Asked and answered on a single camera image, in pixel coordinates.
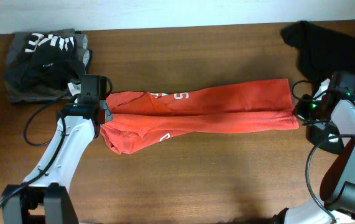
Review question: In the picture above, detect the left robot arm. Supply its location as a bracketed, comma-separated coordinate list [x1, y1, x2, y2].
[0, 100, 112, 223]

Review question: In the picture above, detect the black t-shirt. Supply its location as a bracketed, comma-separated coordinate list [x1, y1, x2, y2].
[280, 20, 355, 155]

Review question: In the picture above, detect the black shirt with white letters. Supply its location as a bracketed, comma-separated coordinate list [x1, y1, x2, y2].
[3, 32, 86, 91]

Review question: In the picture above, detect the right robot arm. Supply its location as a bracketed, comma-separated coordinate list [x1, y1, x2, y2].
[270, 71, 355, 224]

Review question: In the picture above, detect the grey folded garment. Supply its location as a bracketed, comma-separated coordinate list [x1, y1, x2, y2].
[4, 28, 90, 104]

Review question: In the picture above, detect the red t-shirt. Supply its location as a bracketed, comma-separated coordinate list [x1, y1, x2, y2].
[101, 78, 299, 154]

